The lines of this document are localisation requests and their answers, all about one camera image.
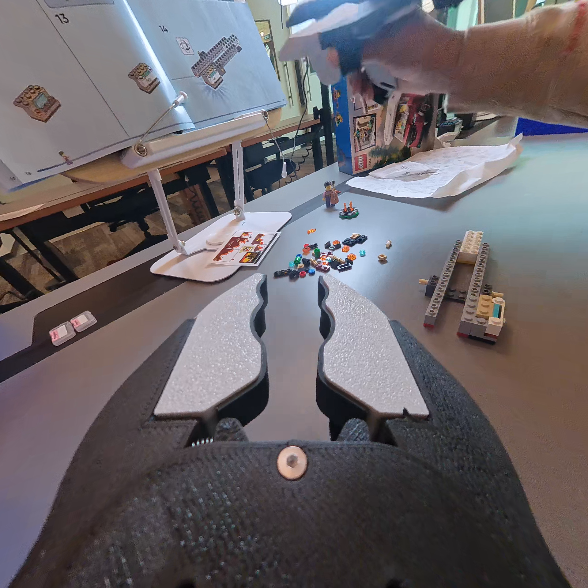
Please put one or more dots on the lego campfire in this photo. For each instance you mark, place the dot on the lego campfire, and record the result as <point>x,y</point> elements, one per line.
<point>349,212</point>

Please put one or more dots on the lego minifigure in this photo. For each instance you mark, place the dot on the lego minifigure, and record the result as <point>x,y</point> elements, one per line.
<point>330,195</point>

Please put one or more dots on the person's right hand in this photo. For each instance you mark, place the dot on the person's right hand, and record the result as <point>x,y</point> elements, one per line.
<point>413,50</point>

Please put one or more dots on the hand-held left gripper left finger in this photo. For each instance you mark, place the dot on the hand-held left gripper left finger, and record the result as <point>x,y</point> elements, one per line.
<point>216,363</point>

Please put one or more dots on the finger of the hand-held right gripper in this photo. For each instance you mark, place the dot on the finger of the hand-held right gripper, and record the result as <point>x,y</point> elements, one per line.
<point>301,45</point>
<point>330,69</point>

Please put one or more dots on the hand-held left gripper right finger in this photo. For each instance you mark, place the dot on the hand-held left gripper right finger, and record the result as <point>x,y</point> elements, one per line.
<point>372,363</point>

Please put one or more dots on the pile of small lego pieces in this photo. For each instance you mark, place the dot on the pile of small lego pieces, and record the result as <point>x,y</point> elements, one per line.
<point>321,262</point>

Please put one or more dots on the person's right forearm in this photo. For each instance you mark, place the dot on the person's right forearm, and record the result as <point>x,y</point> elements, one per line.
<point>519,69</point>

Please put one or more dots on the lego set box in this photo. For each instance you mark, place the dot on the lego set box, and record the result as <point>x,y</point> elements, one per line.
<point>367,138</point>

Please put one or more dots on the white printed paper bag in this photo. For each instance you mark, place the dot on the white printed paper bag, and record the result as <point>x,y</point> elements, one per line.
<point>436,170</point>

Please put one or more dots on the white book stand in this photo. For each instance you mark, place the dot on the white book stand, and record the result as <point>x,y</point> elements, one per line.
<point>257,220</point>

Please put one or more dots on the sticker sheet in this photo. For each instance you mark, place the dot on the sticker sheet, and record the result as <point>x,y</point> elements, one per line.
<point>243,250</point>

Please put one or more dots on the grey lego beam frame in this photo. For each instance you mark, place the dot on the grey lego beam frame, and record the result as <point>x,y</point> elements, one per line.
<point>443,285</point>

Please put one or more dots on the black office chair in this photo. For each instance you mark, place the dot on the black office chair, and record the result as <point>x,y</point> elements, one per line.
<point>119,216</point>

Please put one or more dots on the instruction booklet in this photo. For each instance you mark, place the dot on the instruction booklet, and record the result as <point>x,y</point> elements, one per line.
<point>115,46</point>

